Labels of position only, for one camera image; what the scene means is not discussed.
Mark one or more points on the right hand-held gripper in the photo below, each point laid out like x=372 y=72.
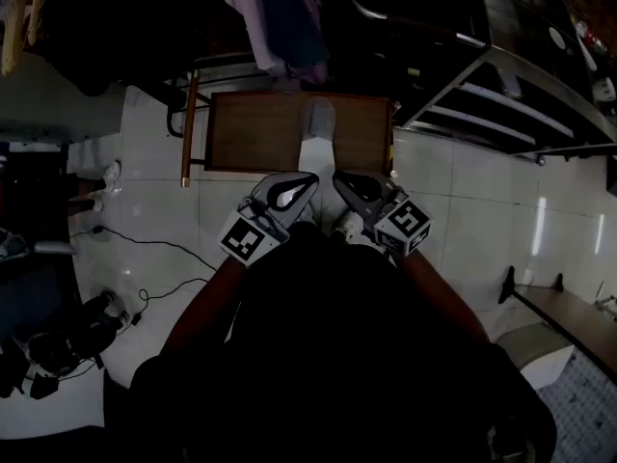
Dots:
x=405 y=227

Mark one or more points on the pink garment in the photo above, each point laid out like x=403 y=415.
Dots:
x=262 y=41

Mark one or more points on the white ladle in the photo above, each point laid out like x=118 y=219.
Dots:
x=587 y=48

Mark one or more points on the grey armrest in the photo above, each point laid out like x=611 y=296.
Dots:
x=55 y=247

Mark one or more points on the black garment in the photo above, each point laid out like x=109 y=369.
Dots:
x=111 y=27

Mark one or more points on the person's right forearm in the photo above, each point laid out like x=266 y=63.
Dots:
x=443 y=297

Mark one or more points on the grey blue garment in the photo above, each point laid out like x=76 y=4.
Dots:
x=299 y=17

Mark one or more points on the person's dark clothed torso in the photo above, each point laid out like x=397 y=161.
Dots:
x=337 y=355

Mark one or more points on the grey patterned rug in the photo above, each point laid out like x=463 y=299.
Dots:
x=583 y=413

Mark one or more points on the person's left forearm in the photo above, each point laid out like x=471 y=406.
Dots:
x=202 y=307

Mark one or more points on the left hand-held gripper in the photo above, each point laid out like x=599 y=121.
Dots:
x=248 y=239

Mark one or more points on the black wheeled equipment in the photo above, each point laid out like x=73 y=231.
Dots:
x=72 y=340

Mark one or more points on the wooden bench with black legs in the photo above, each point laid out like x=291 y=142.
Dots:
x=569 y=311

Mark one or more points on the wooden pole with brass tip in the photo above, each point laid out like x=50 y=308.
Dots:
x=189 y=133

